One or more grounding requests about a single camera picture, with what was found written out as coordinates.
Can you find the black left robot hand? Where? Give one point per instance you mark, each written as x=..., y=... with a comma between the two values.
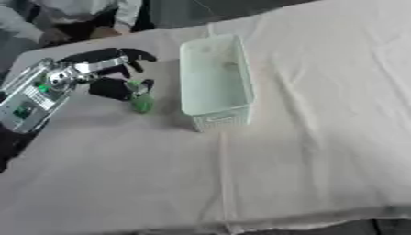
x=107, y=87

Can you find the green toy fruit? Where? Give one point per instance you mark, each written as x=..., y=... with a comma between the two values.
x=142, y=104

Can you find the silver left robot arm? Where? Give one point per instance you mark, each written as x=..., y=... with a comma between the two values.
x=32, y=98

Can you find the person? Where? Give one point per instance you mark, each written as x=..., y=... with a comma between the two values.
x=75, y=18

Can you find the pale green plastic basket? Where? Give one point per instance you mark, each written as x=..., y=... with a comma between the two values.
x=214, y=79

